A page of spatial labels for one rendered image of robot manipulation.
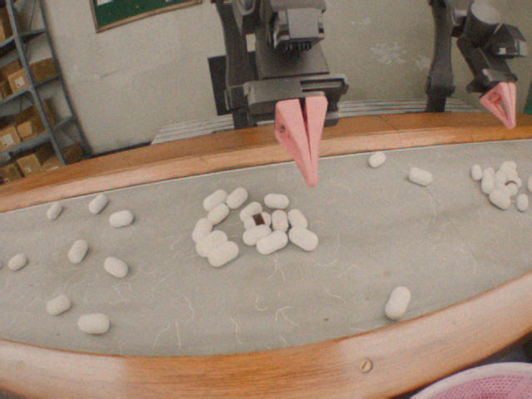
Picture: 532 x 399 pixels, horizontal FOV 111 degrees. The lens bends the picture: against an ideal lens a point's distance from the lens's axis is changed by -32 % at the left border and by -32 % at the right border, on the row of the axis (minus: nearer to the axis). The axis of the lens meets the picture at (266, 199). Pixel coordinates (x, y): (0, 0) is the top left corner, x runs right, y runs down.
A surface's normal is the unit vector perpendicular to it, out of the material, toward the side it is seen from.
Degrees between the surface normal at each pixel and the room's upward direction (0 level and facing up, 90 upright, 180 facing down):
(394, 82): 90
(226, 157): 45
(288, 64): 41
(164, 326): 0
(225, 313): 0
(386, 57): 90
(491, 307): 0
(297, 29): 76
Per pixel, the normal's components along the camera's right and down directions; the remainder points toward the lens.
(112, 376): -0.11, -0.79
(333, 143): 0.00, -0.14
